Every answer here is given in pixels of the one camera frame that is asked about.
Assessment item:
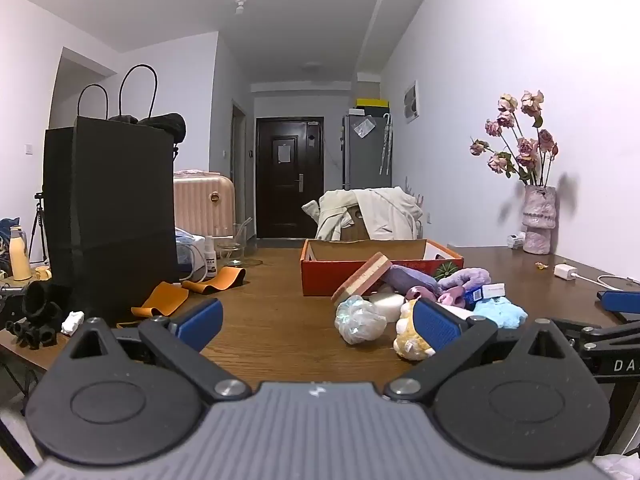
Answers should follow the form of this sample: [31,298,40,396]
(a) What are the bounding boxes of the light blue plush toy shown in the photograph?
[472,296,529,330]

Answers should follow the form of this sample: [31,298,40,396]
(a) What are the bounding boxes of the pink and yellow sponge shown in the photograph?
[331,252,392,305]

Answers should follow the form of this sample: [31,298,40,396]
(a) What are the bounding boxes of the dark blue cloth white tag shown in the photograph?
[462,282,508,311]

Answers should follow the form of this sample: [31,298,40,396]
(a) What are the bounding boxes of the clear glass cup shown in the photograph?
[216,217,254,261]

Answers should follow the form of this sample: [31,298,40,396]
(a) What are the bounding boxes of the yellow plush toy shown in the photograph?
[393,299,437,361]

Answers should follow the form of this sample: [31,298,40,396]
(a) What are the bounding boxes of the grey refrigerator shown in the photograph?
[342,112,393,191]

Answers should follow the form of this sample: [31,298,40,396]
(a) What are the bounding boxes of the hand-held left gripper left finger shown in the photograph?
[62,298,252,404]

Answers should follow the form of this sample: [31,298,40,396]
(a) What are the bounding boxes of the orange cardboard box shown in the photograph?
[300,238,465,297]

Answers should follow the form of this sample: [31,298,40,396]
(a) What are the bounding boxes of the wooden chair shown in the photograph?
[340,204,374,241]

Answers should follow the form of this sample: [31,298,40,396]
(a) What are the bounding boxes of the pink suitcase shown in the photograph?
[172,170,236,237]

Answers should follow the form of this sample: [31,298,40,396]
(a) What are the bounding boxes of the black plastic parts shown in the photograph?
[6,282,74,351]

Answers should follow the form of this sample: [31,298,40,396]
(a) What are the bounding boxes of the iridescent plastic bag ball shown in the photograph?
[335,295,387,346]

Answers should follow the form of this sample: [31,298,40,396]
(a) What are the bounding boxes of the white charger cable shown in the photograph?
[575,272,640,292]

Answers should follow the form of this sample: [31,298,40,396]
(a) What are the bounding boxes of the blue and white plastic pack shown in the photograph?
[175,227,207,281]

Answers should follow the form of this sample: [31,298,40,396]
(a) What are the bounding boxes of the beige coat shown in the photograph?
[301,187,425,242]

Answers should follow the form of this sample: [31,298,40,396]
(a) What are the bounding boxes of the white spray bottle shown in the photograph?
[203,236,219,279]

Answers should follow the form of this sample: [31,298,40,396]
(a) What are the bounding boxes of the dark entrance door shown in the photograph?
[255,116,325,239]

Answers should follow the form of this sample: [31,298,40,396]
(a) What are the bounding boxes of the white umbrella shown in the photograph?
[380,113,394,175]

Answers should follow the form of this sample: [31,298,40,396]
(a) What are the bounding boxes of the dried pink roses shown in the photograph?
[469,90,560,187]

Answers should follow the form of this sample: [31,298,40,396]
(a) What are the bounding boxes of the black cloth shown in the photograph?
[109,112,187,142]

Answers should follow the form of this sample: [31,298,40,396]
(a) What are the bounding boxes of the black tripod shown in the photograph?
[27,192,51,266]

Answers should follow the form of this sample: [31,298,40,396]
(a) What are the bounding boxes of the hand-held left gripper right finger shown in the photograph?
[382,297,583,404]

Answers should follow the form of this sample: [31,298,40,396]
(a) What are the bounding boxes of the pink textured vase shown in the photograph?
[521,185,558,256]

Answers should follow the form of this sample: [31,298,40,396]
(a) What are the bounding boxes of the yellow thermos bottle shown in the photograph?
[8,226,33,281]

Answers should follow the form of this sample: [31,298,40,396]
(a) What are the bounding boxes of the side room door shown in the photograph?
[231,100,250,242]

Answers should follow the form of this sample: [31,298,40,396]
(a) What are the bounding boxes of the black paper bag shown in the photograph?
[42,64,180,319]

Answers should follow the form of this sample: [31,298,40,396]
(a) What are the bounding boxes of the white round sponge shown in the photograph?
[369,292,406,324]

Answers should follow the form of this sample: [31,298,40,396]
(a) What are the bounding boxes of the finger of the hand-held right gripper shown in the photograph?
[546,317,640,358]
[595,289,640,325]

